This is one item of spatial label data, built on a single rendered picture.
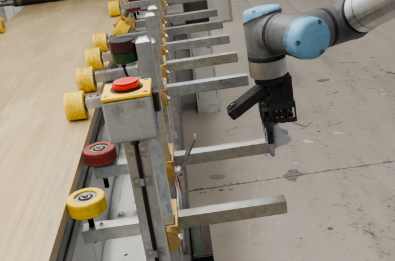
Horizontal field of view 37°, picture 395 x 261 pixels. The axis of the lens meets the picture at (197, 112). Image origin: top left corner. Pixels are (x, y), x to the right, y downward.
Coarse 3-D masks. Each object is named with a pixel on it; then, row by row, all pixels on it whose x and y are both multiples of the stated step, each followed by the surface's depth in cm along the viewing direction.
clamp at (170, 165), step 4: (172, 144) 153; (172, 148) 150; (172, 152) 148; (172, 156) 145; (168, 160) 143; (172, 160) 143; (168, 164) 142; (172, 164) 143; (168, 168) 141; (172, 168) 142; (168, 172) 142; (172, 172) 142; (168, 176) 142; (172, 176) 142; (168, 180) 142; (172, 180) 142
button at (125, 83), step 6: (120, 78) 86; (126, 78) 86; (132, 78) 85; (114, 84) 84; (120, 84) 83; (126, 84) 83; (132, 84) 83; (138, 84) 84; (120, 90) 83; (126, 90) 83
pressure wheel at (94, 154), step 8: (96, 144) 150; (104, 144) 150; (88, 152) 145; (96, 152) 145; (104, 152) 144; (112, 152) 146; (88, 160) 145; (96, 160) 144; (104, 160) 145; (112, 160) 146; (104, 184) 151
